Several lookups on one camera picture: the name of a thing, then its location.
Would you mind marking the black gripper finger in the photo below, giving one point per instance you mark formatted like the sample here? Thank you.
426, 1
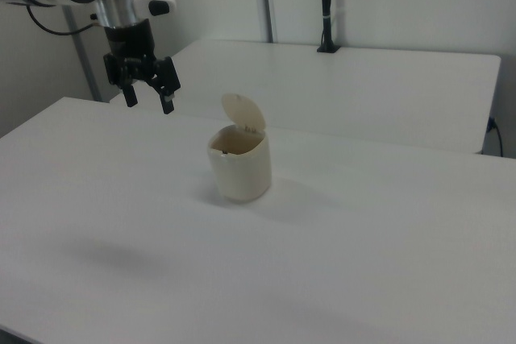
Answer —
130, 96
167, 78

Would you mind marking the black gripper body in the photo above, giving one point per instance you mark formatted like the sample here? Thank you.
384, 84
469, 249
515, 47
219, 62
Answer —
129, 40

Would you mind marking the cream trash bin with lid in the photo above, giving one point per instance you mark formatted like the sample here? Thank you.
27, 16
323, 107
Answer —
242, 171

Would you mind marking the black camera stand pole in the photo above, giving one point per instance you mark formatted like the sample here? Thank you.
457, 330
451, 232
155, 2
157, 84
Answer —
326, 5

